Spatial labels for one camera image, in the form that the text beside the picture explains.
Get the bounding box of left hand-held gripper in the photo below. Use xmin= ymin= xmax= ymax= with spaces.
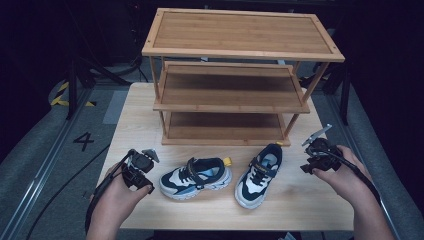
xmin=120 ymin=148 xmax=161 ymax=195

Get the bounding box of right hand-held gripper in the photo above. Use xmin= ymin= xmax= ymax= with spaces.
xmin=299 ymin=123 xmax=344 ymax=176

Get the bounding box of navy and white child sneaker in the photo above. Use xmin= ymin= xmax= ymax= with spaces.
xmin=234 ymin=142 xmax=284 ymax=210
xmin=158 ymin=156 xmax=233 ymax=201

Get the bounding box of three-tier wooden shoe rack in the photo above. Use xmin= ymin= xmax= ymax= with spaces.
xmin=141 ymin=7 xmax=346 ymax=148

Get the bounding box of person's right hand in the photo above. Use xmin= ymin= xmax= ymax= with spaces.
xmin=311 ymin=145 xmax=373 ymax=202

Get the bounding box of person's left hand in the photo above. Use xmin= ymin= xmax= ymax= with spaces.
xmin=90 ymin=162 xmax=154 ymax=225

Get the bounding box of black tripod stand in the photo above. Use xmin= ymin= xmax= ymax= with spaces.
xmin=64 ymin=54 xmax=132 ymax=121

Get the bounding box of right hand-held gripper black cable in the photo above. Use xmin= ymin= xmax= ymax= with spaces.
xmin=305 ymin=147 xmax=383 ymax=205

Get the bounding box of hand-held gripper black cable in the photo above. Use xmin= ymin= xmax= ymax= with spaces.
xmin=84 ymin=148 xmax=138 ymax=236
xmin=305 ymin=147 xmax=383 ymax=205

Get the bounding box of metal floor rail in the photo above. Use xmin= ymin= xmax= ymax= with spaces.
xmin=0 ymin=87 xmax=95 ymax=240
xmin=324 ymin=93 xmax=402 ymax=240

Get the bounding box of left hand-held gripper black cable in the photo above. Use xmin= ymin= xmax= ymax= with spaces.
xmin=84 ymin=148 xmax=138 ymax=236

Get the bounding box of black cable on floor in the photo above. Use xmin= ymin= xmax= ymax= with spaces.
xmin=24 ymin=143 xmax=112 ymax=240

